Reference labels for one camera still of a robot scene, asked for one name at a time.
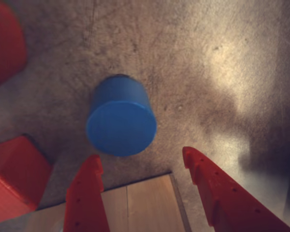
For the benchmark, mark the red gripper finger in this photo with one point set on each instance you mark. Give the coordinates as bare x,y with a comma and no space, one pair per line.
84,200
232,207

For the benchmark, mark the blue wooden cylinder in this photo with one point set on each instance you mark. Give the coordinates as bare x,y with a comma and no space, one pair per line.
120,125

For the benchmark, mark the wooden shape sorter box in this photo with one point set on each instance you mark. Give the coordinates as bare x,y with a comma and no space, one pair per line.
145,207

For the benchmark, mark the red wooden cube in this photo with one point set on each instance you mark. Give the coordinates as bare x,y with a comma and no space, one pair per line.
17,178

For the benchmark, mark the orange teardrop wooden block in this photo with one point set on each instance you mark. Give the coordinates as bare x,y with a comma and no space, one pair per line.
4,43

